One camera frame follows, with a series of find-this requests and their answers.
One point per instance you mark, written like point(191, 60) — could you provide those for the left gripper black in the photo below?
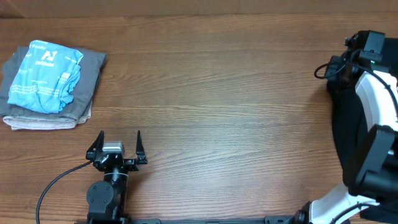
point(132, 164)

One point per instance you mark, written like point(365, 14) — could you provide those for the black polo shirt Sydrogen logo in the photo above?
point(349, 124)

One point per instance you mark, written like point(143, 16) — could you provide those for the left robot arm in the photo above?
point(107, 198)

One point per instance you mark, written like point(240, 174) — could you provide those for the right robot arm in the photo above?
point(362, 84)

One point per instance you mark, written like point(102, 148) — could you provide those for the folded grey garment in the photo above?
point(90, 73)

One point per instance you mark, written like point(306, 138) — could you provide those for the folded light blue shirt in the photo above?
point(46, 77)

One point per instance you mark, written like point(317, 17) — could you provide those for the folded beige garment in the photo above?
point(20, 122)

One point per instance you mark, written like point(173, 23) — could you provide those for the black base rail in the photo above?
point(284, 219)

